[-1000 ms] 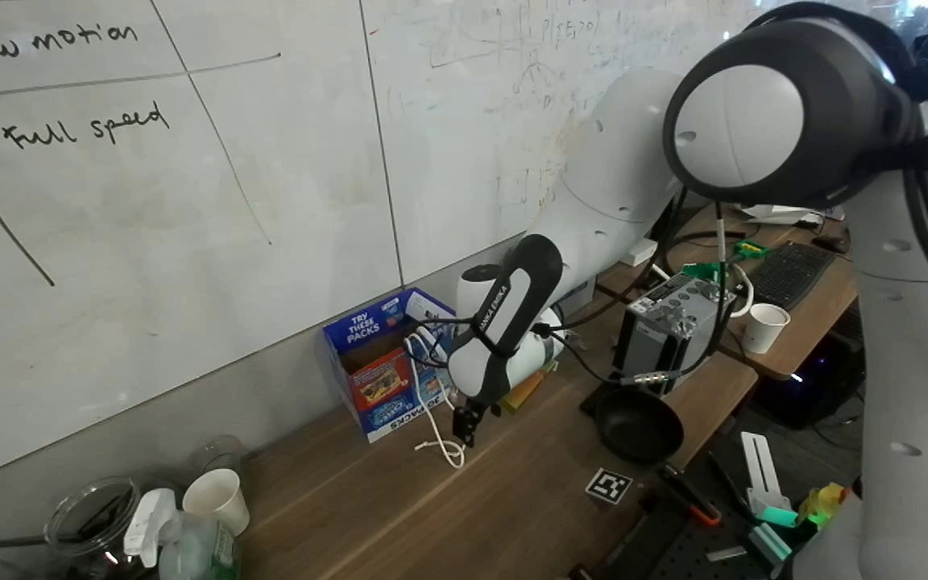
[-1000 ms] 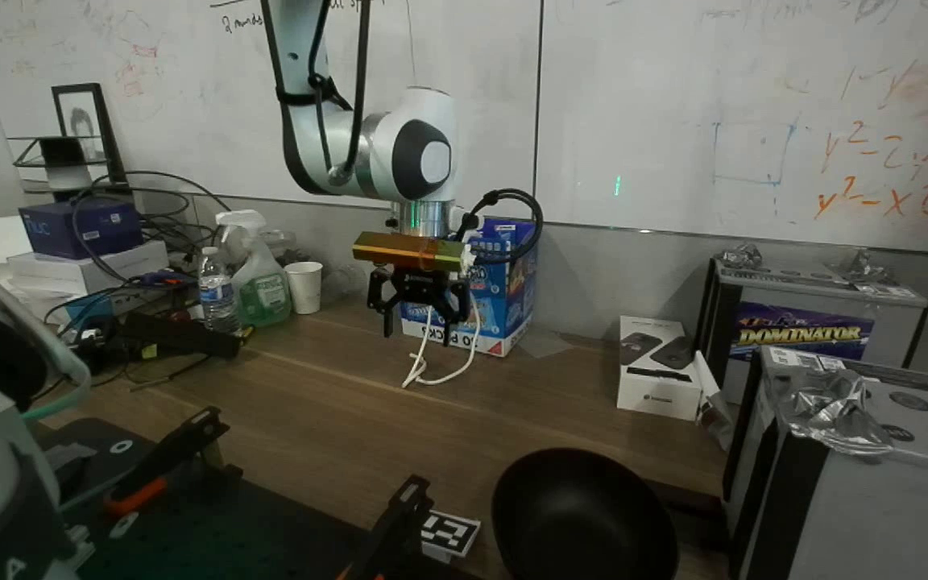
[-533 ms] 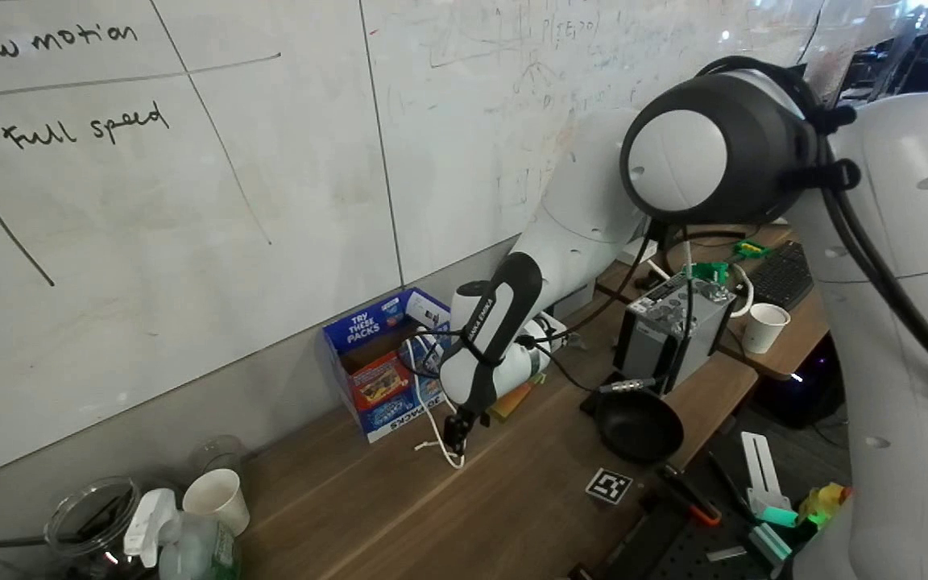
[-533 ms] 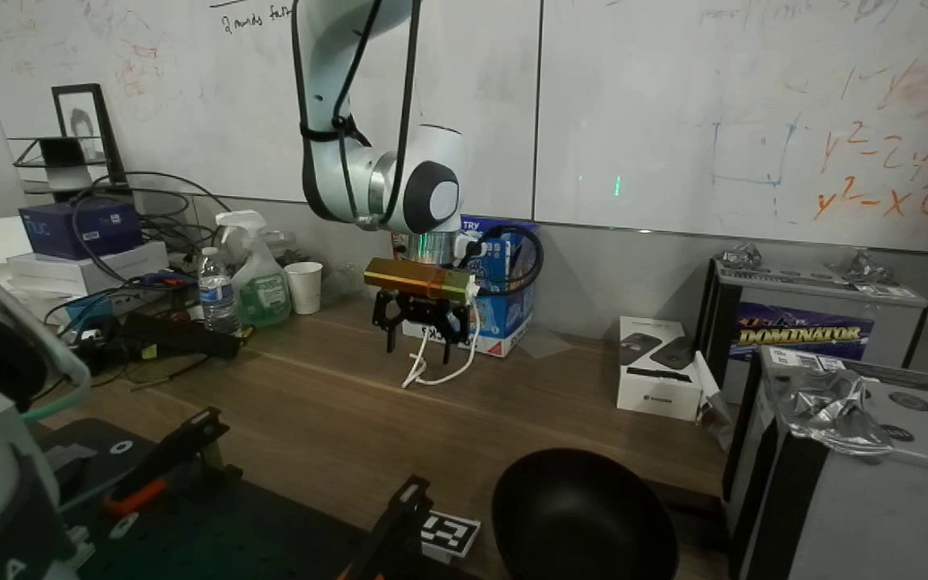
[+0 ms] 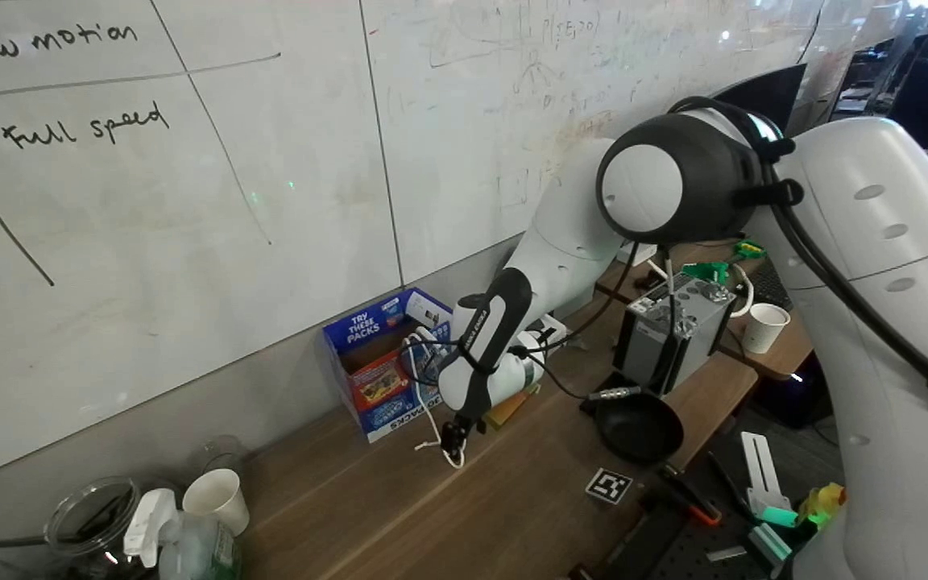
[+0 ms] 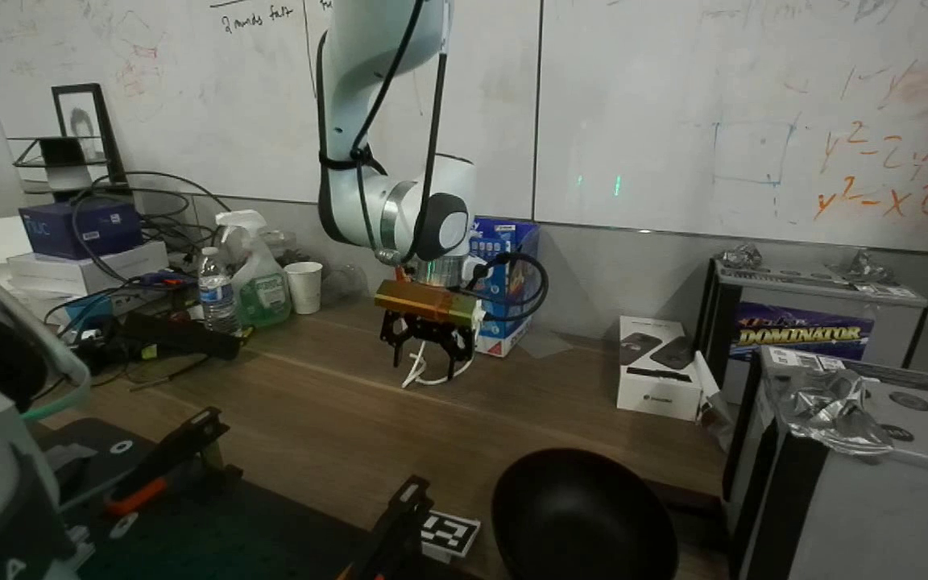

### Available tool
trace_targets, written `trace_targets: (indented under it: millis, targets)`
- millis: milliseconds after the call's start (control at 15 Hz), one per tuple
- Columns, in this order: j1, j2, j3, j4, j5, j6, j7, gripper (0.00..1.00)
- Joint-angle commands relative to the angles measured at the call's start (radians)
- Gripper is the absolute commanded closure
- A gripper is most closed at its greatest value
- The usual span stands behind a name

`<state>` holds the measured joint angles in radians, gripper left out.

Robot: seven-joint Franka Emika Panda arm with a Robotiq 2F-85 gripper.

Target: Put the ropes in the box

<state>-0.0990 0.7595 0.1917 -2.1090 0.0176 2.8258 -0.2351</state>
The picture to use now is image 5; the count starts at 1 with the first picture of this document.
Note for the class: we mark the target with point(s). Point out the black white fiducial tag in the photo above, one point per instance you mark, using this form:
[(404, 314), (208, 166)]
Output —
[(610, 485)]

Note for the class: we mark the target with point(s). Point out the blue snack box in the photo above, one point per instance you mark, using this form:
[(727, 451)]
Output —
[(377, 364)]

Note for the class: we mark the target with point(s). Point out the black pegboard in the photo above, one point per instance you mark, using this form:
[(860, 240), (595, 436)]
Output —
[(692, 551)]

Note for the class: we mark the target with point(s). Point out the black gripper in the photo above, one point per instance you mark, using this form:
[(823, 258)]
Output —
[(463, 425)]

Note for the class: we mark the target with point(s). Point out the grey flat strip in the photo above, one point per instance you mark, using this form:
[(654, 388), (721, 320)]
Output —
[(727, 551)]

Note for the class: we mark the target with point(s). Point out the white mug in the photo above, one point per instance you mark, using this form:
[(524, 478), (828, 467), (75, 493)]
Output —
[(763, 326)]

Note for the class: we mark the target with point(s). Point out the green plastic part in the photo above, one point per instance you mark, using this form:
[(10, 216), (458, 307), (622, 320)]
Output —
[(779, 532)]

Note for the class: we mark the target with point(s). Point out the white slotted plastic bracket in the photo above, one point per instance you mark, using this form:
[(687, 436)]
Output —
[(766, 471)]

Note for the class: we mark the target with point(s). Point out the grey metal appliance box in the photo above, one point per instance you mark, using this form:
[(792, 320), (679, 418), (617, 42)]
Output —
[(667, 343)]

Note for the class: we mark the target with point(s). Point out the black frying pan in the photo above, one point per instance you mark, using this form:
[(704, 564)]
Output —
[(636, 422)]

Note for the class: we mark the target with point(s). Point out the white paper cup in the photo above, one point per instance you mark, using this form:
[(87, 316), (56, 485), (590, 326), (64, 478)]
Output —
[(218, 501)]

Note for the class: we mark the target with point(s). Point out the clear spray bottle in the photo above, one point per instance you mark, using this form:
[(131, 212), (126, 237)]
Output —
[(153, 526)]

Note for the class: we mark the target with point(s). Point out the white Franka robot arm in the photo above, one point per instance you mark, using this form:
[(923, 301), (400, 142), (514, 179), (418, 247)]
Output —
[(893, 213)]

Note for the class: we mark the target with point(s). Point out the yellow object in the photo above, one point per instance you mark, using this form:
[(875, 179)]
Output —
[(826, 501)]

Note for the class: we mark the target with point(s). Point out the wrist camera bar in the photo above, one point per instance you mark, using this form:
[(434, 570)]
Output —
[(495, 343)]

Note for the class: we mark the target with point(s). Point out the wall whiteboard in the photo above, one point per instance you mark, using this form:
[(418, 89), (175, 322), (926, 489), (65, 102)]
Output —
[(161, 213)]

